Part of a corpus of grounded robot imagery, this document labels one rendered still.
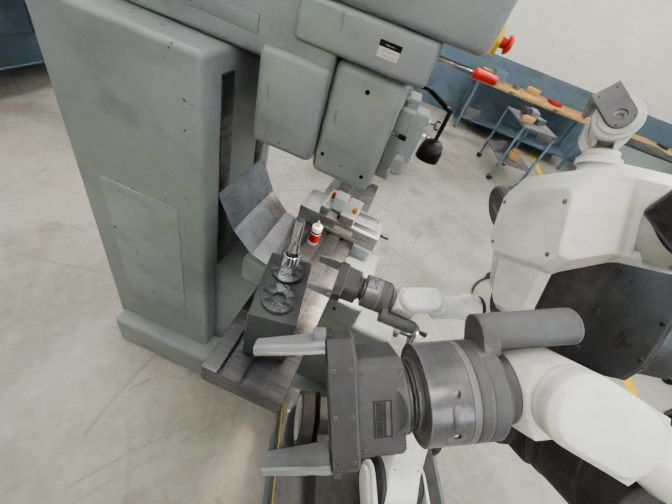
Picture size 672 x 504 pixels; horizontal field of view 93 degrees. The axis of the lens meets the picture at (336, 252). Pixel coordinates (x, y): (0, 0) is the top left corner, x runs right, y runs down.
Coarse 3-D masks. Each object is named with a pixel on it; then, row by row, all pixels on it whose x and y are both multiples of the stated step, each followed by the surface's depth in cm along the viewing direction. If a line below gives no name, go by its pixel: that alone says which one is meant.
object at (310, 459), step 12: (312, 444) 30; (324, 444) 30; (264, 456) 29; (276, 456) 29; (288, 456) 28; (300, 456) 28; (312, 456) 28; (324, 456) 28; (264, 468) 27; (276, 468) 27; (288, 468) 27; (300, 468) 27; (312, 468) 27; (324, 468) 27
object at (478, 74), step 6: (438, 60) 70; (444, 60) 70; (450, 60) 70; (450, 66) 70; (456, 66) 70; (462, 66) 69; (468, 72) 70; (474, 72) 69; (480, 72) 69; (486, 72) 69; (474, 78) 70; (480, 78) 69; (486, 78) 69; (492, 78) 69; (492, 84) 70
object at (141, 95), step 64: (64, 0) 75; (64, 64) 85; (128, 64) 80; (192, 64) 75; (256, 64) 96; (128, 128) 92; (192, 128) 85; (128, 192) 109; (192, 192) 100; (128, 256) 133; (192, 256) 120; (192, 320) 151
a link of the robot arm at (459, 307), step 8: (488, 280) 89; (480, 288) 89; (488, 288) 87; (448, 296) 86; (456, 296) 86; (464, 296) 86; (472, 296) 87; (480, 296) 88; (488, 296) 85; (448, 304) 84; (456, 304) 84; (464, 304) 84; (472, 304) 85; (480, 304) 85; (488, 304) 85; (448, 312) 83; (456, 312) 84; (464, 312) 84; (472, 312) 84; (480, 312) 85; (488, 312) 84; (464, 320) 87
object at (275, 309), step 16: (272, 256) 90; (272, 272) 85; (304, 272) 89; (272, 288) 81; (288, 288) 82; (304, 288) 85; (256, 304) 78; (272, 304) 77; (288, 304) 78; (256, 320) 77; (272, 320) 76; (288, 320) 77; (256, 336) 81; (272, 336) 81
